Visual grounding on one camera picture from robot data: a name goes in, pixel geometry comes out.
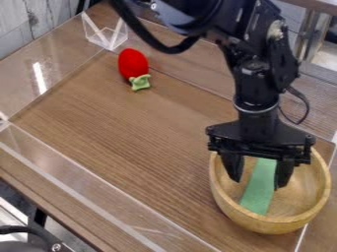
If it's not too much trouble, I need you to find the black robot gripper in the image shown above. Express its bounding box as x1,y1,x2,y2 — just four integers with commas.
206,108,316,189

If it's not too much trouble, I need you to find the green rectangular stick block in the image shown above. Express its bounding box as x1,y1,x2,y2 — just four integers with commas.
239,158,277,216

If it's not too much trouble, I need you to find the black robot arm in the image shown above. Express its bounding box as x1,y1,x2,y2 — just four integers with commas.
151,0,316,189

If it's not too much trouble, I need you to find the brown wooden bowl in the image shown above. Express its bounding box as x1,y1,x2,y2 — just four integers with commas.
210,150,332,234

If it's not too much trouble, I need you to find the red plush strawberry toy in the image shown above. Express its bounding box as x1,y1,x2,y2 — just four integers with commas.
118,48,151,92

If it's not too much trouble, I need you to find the clear acrylic front barrier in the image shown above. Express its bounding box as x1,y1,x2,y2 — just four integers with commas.
0,114,219,252

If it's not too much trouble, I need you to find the metal background table leg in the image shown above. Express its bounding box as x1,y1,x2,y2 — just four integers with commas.
294,10,332,62

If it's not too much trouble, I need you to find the clear acrylic corner bracket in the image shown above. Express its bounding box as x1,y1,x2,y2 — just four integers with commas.
80,12,127,51

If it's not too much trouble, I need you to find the black table frame leg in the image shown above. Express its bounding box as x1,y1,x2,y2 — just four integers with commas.
0,206,76,252

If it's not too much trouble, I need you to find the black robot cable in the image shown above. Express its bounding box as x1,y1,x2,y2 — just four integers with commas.
107,0,209,56

